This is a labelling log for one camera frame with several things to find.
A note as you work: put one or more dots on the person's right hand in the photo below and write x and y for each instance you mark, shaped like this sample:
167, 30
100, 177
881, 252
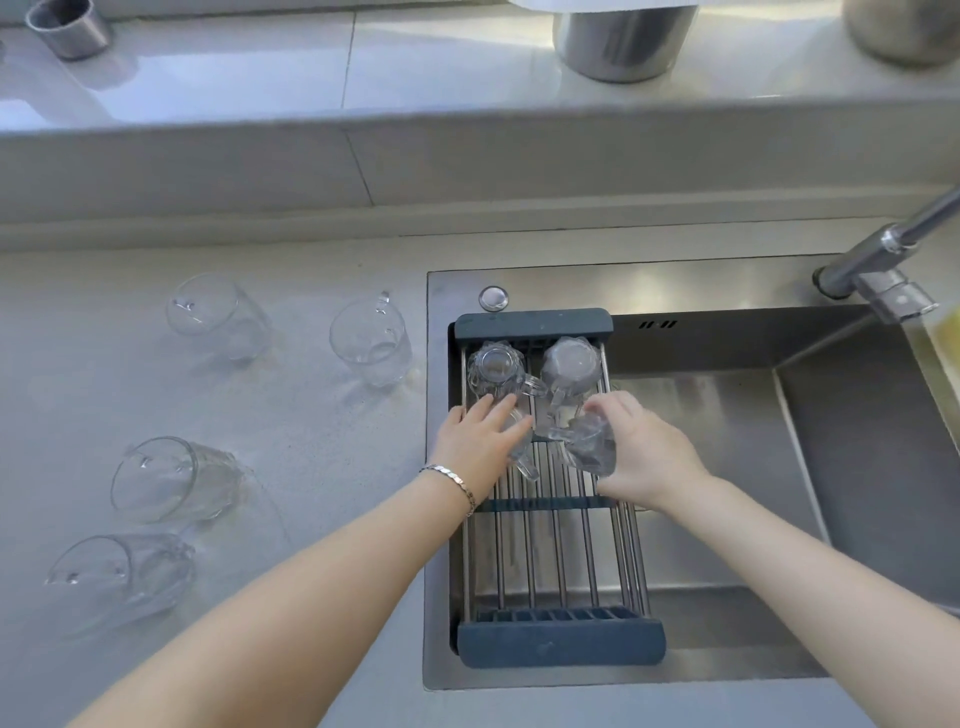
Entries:
652, 461

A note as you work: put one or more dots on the person's left hand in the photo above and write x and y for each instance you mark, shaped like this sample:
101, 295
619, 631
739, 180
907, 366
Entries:
480, 442

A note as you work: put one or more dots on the stainless steel sink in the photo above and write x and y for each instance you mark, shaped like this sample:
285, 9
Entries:
712, 465

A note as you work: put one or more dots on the dark grey metal drying rack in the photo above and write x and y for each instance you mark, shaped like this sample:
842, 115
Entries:
559, 645

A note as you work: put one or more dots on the person's left forearm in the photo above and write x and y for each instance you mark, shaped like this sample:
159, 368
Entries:
300, 600

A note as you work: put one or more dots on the person's right forearm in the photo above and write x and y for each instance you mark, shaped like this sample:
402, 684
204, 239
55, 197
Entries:
825, 600

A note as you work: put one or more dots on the chrome faucet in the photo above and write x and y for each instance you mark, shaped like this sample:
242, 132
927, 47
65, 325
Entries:
870, 255

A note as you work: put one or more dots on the yellow dish soap bottle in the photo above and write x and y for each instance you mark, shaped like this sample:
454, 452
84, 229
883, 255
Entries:
951, 330

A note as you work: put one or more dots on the white tiled windowsill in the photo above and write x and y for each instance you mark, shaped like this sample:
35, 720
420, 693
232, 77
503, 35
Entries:
375, 75

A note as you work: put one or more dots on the steel cylindrical container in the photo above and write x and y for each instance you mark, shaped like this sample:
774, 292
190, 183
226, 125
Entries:
622, 45

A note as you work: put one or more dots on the steel bowl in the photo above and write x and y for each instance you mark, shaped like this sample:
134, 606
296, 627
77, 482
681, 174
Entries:
900, 30

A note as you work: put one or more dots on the small steel cup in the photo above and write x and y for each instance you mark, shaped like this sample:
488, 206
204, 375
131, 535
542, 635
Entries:
71, 34

